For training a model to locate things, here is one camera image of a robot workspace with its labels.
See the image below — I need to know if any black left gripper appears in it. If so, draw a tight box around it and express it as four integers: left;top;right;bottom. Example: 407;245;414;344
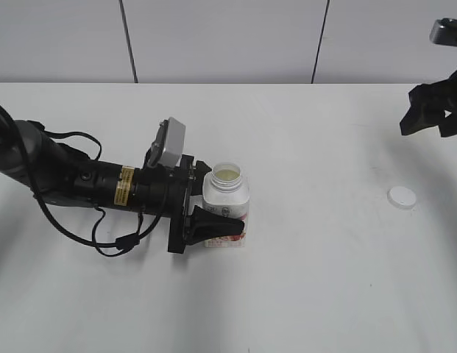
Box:
135;154;244;254

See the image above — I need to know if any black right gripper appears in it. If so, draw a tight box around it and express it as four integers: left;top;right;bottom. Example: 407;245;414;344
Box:
400;69;457;138

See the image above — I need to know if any white strawberry yogurt bottle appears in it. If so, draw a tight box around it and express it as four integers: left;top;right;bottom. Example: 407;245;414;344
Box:
202;163;250;248

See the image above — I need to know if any white bottle cap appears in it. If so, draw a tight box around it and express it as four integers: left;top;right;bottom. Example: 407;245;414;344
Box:
387;186;417;210

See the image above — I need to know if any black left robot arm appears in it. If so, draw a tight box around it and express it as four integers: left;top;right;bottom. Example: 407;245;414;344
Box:
0;105;244;254

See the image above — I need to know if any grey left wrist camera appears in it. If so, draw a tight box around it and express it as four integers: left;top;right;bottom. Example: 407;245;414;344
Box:
144;117;186;168

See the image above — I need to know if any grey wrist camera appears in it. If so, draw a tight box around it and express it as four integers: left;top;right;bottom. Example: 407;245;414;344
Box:
429;18;457;47
144;117;186;168

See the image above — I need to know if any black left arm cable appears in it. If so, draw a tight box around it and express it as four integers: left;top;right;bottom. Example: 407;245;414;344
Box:
0;99;170;257

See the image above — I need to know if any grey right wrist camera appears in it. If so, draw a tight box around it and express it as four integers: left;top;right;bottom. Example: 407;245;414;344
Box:
429;18;457;47

